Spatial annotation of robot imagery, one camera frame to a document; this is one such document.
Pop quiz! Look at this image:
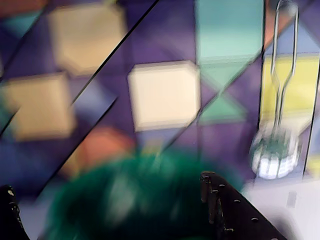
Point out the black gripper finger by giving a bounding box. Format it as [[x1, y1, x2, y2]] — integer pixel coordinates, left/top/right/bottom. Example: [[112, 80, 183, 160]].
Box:
[[0, 184, 26, 240], [199, 170, 285, 240]]

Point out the green toy pot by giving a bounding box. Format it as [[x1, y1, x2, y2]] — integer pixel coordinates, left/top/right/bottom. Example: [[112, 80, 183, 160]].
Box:
[[46, 151, 247, 240]]

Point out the metal wire whisk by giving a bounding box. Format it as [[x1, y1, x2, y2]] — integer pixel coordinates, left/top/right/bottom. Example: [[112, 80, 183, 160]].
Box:
[[249, 0, 303, 180]]

